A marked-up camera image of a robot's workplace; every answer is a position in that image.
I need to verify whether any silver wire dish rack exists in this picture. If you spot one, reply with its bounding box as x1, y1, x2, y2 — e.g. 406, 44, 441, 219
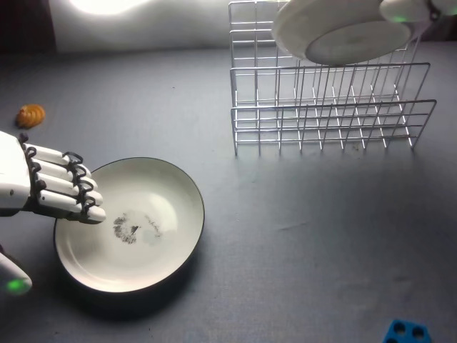
227, 0, 438, 156

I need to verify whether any white plate with dark rim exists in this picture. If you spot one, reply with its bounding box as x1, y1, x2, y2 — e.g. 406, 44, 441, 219
53, 156, 206, 294
271, 0, 412, 66

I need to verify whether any orange spiral toy pastry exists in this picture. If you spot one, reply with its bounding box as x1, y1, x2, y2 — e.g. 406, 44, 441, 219
16, 103, 46, 129

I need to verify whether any white backdrop sheet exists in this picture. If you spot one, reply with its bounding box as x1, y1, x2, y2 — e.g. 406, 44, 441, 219
49, 0, 279, 54

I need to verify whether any blue pentagon block with holes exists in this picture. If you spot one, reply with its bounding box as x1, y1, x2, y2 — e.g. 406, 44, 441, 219
383, 319, 435, 343

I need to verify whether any grey table cloth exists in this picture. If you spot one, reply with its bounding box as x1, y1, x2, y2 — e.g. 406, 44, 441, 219
0, 35, 457, 343

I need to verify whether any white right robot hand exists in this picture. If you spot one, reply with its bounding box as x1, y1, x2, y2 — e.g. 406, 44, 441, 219
0, 130, 107, 297

